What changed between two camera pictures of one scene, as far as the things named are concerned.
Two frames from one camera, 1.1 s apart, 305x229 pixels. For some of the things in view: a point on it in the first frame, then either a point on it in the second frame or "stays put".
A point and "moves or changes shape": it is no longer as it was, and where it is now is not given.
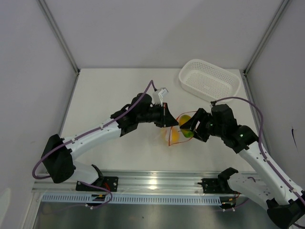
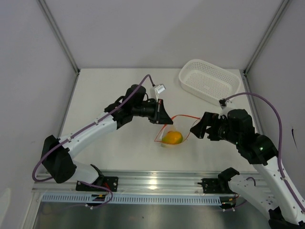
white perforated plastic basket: (208, 81) stays put
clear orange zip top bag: (178, 134) moves or changes shape
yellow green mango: (187, 133) → (172, 138)
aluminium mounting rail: (132, 182) stays put
